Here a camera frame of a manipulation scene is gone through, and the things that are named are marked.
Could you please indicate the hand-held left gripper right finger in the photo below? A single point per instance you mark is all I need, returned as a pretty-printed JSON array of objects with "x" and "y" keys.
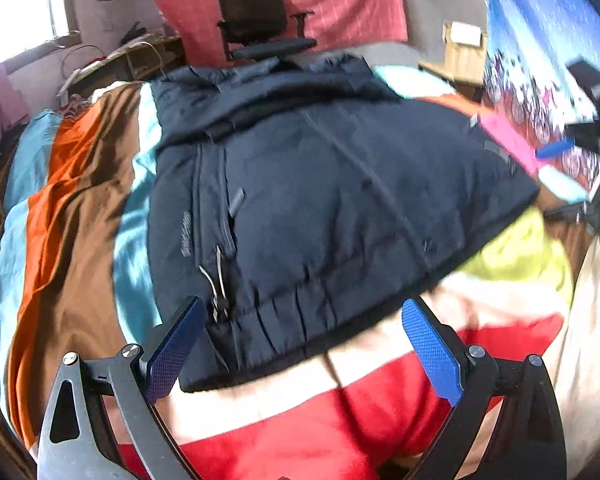
[{"x": 430, "y": 350}]

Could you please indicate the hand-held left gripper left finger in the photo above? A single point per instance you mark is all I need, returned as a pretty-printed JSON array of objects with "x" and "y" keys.
[{"x": 172, "y": 350}]

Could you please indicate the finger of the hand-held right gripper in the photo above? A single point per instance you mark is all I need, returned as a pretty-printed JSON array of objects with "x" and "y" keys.
[
  {"x": 555, "y": 151},
  {"x": 567, "y": 211}
]

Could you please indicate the dark navy padded jacket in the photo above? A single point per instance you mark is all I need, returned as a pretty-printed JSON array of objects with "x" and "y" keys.
[{"x": 330, "y": 210}]

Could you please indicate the blue printed curtain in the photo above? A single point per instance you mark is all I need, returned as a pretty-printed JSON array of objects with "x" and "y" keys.
[{"x": 535, "y": 50}]

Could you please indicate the wooden chair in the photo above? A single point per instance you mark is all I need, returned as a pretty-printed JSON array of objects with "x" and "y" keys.
[{"x": 455, "y": 65}]

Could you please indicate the white box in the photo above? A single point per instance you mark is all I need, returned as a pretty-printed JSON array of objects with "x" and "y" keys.
[{"x": 462, "y": 34}]

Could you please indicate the colourful striped blanket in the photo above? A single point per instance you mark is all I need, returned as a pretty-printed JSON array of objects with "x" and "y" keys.
[{"x": 70, "y": 220}]

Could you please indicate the wooden desk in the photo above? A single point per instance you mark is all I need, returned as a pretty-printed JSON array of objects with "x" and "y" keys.
[{"x": 130, "y": 60}]

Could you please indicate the black office chair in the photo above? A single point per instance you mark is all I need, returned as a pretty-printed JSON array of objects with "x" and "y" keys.
[{"x": 255, "y": 20}]

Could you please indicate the window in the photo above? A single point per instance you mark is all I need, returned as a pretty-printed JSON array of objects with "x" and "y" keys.
[{"x": 20, "y": 5}]

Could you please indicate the pink checked wall cloth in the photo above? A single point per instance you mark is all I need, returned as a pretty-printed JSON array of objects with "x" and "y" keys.
[{"x": 340, "y": 5}]

